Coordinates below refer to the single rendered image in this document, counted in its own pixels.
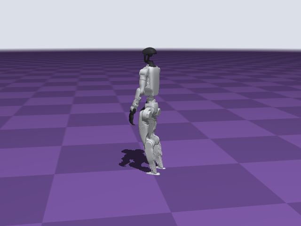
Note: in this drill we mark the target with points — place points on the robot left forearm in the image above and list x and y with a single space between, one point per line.
136 100

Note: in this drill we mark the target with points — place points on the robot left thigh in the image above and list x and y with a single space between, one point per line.
143 125

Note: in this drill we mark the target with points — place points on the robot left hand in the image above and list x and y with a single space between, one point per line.
131 116

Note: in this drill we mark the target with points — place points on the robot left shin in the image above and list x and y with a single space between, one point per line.
150 155

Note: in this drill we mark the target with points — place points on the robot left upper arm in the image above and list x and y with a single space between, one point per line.
143 73

